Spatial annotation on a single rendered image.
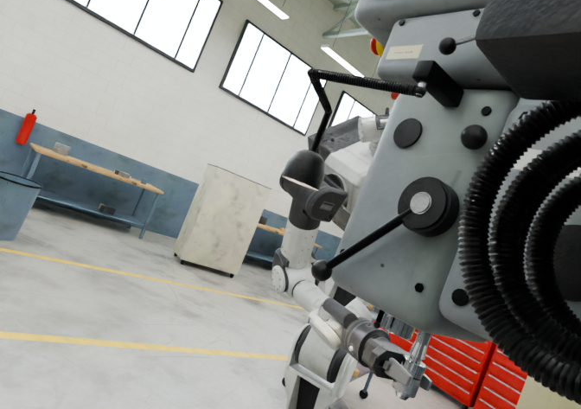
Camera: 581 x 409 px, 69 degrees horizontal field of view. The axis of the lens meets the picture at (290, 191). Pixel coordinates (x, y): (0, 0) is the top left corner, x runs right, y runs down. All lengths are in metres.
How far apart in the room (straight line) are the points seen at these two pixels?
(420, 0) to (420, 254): 0.37
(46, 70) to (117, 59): 1.12
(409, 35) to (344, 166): 0.54
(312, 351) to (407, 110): 0.93
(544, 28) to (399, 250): 0.37
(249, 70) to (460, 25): 8.55
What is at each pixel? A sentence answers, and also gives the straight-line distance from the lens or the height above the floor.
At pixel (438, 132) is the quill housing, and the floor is 1.56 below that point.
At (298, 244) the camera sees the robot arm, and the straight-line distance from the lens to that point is 1.16.
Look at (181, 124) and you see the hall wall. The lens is 8.55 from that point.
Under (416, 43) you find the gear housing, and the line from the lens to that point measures 0.67.
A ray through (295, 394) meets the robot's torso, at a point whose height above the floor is 0.84.
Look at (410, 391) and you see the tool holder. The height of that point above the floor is 1.16.
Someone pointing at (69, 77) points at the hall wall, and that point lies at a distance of 7.97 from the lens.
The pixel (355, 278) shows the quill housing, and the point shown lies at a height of 1.33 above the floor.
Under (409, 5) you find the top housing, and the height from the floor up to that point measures 1.74.
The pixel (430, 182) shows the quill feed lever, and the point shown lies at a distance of 0.53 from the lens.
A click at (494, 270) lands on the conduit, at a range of 0.35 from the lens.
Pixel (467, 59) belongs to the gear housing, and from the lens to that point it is 0.60.
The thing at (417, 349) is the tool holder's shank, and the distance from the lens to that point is 0.89.
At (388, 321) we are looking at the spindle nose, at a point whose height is 1.29.
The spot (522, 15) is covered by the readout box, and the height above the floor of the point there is 1.53.
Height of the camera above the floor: 1.39
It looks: 2 degrees up
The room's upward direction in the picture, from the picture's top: 22 degrees clockwise
